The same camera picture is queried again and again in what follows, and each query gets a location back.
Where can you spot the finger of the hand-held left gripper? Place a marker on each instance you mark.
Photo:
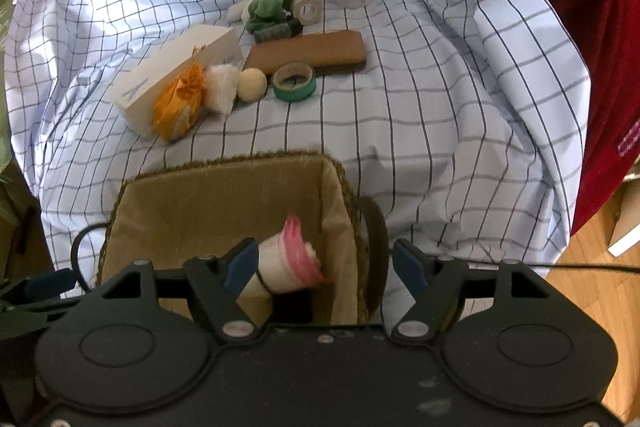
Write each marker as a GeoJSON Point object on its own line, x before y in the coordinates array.
{"type": "Point", "coordinates": [47, 284]}

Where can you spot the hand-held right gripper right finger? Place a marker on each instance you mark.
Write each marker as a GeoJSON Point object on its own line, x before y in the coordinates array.
{"type": "Point", "coordinates": [407, 264]}

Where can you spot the brown flat case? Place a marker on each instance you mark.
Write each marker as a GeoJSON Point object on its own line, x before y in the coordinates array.
{"type": "Point", "coordinates": [310, 49]}

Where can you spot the white cardboard box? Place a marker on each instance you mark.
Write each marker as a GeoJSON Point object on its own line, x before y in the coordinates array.
{"type": "Point", "coordinates": [165, 57]}

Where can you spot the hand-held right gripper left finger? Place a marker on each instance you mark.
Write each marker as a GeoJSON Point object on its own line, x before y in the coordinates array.
{"type": "Point", "coordinates": [242, 264]}

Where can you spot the white board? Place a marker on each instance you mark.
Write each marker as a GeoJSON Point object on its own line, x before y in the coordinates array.
{"type": "Point", "coordinates": [625, 232]}

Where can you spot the beige tape roll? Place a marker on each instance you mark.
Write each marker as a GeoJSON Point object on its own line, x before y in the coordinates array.
{"type": "Point", "coordinates": [315, 18]}

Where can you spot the checked light blue cloth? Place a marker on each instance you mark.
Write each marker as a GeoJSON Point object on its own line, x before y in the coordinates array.
{"type": "Point", "coordinates": [425, 107]}

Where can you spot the white cotton wad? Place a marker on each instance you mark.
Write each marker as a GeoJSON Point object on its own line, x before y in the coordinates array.
{"type": "Point", "coordinates": [222, 87]}

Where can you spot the beige foam ball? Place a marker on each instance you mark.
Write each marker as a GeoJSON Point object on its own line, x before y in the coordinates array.
{"type": "Point", "coordinates": [252, 84]}

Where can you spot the white fluffy plush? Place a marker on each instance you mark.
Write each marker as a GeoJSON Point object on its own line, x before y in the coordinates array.
{"type": "Point", "coordinates": [237, 12]}

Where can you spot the green tape roll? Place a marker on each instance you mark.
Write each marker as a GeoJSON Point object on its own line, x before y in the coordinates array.
{"type": "Point", "coordinates": [295, 95]}

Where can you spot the green plush toy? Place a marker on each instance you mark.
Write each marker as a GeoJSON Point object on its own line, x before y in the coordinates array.
{"type": "Point", "coordinates": [267, 9]}

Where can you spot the dark red cloth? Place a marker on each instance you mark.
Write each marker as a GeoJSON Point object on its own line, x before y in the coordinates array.
{"type": "Point", "coordinates": [600, 57]}

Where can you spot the dark grey cylinder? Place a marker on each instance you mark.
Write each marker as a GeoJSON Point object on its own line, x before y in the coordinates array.
{"type": "Point", "coordinates": [272, 33]}

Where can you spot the white and pink cloth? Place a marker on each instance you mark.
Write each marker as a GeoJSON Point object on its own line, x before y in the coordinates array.
{"type": "Point", "coordinates": [280, 267]}

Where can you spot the woven basket with fabric lining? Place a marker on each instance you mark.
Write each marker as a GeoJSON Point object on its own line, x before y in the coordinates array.
{"type": "Point", "coordinates": [200, 217]}

